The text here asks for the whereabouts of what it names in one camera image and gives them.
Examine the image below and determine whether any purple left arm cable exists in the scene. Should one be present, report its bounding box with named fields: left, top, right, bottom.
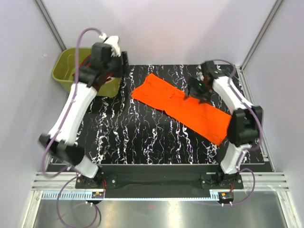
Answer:
left=41, top=27, right=104, bottom=178

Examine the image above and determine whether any dark red t shirt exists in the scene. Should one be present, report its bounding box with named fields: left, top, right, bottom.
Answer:
left=79, top=55, right=114, bottom=82

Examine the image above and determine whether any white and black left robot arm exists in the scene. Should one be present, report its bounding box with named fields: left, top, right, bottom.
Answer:
left=38, top=36, right=127, bottom=188

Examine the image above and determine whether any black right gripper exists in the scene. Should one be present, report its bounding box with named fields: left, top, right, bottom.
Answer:
left=183, top=76, right=212, bottom=105

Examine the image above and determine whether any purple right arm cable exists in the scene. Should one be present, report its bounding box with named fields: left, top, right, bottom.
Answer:
left=213, top=59, right=263, bottom=171

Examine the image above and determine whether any green plastic bin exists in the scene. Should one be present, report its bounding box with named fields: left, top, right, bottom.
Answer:
left=52, top=47, right=122, bottom=98

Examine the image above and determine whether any orange t shirt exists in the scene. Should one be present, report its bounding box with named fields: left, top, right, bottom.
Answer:
left=132, top=74, right=231, bottom=145

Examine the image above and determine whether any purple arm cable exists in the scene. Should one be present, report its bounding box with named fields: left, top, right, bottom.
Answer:
left=41, top=27, right=104, bottom=178
left=213, top=59, right=263, bottom=171

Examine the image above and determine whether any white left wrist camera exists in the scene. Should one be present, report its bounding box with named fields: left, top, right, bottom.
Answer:
left=99, top=33, right=121, bottom=57

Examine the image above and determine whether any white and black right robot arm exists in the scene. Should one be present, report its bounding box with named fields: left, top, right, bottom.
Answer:
left=184, top=60, right=263, bottom=188

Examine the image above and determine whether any aluminium frame rail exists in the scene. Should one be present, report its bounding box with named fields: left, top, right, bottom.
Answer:
left=33, top=0, right=66, bottom=52

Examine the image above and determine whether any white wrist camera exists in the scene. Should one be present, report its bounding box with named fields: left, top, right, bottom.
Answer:
left=99, top=33, right=121, bottom=57
left=199, top=72, right=204, bottom=81

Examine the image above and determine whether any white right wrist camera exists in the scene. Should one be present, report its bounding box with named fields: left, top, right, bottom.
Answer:
left=199, top=72, right=204, bottom=81

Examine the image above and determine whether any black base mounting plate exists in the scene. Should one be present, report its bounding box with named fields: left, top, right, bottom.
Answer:
left=76, top=164, right=244, bottom=200

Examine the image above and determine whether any black marbled table mat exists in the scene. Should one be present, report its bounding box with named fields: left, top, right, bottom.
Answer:
left=76, top=65, right=228, bottom=164

